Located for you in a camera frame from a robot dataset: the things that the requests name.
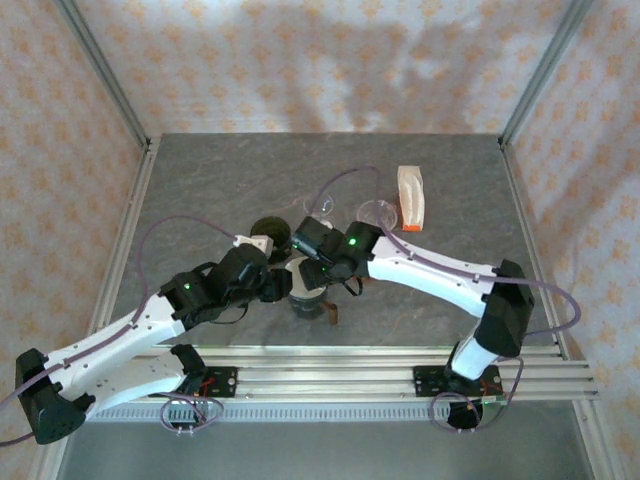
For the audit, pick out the clear plastic dripper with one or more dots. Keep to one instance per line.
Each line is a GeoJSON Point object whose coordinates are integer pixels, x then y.
{"type": "Point", "coordinates": [375, 210]}

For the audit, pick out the aluminium table side rail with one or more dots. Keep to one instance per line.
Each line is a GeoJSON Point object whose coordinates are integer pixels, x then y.
{"type": "Point", "coordinates": [136, 200]}
{"type": "Point", "coordinates": [518, 200]}

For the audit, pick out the aluminium frame leg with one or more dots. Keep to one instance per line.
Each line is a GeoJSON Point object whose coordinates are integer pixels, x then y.
{"type": "Point", "coordinates": [47, 465]}
{"type": "Point", "coordinates": [597, 450]}

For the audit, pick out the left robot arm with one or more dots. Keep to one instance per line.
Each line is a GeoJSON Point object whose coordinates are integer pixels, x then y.
{"type": "Point", "coordinates": [125, 332]}

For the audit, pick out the grey metal panel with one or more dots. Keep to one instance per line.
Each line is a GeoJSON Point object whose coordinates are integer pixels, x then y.
{"type": "Point", "coordinates": [325, 450]}

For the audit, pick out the dark green dripper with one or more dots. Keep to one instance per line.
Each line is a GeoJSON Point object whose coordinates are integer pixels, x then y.
{"type": "Point", "coordinates": [272, 227]}

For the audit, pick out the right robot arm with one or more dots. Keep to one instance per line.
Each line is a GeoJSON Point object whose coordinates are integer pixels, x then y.
{"type": "Point", "coordinates": [440, 272]}

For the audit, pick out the aluminium frame post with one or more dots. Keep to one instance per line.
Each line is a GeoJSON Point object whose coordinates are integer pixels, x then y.
{"type": "Point", "coordinates": [543, 75]}
{"type": "Point", "coordinates": [107, 75]}

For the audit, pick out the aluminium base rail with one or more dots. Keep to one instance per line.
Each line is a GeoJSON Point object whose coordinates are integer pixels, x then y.
{"type": "Point", "coordinates": [325, 375]}

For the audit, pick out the coffee filter packet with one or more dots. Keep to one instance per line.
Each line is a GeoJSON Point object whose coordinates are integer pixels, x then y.
{"type": "Point", "coordinates": [411, 200]}

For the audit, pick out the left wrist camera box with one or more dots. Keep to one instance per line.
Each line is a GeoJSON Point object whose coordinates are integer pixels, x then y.
{"type": "Point", "coordinates": [255, 243]}

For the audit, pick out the small green circuit board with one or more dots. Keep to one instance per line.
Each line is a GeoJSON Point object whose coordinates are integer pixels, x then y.
{"type": "Point", "coordinates": [492, 404]}

